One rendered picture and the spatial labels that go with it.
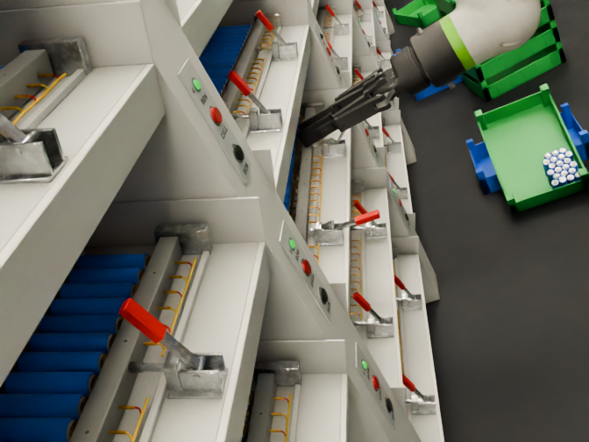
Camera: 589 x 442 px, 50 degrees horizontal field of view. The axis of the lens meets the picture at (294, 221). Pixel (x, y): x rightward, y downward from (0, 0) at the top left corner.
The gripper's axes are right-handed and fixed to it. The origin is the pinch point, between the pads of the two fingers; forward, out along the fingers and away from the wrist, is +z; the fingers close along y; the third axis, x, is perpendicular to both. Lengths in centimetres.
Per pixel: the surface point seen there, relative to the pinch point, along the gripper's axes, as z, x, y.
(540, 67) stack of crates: -41, -66, 115
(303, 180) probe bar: 3.1, -1.7, -13.3
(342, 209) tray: -1.1, -6.8, -18.6
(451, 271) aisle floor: 2, -61, 27
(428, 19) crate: -11, -61, 216
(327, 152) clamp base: 1.0, -4.7, -1.0
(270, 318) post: 1, 3, -52
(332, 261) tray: -0.2, -6.3, -32.0
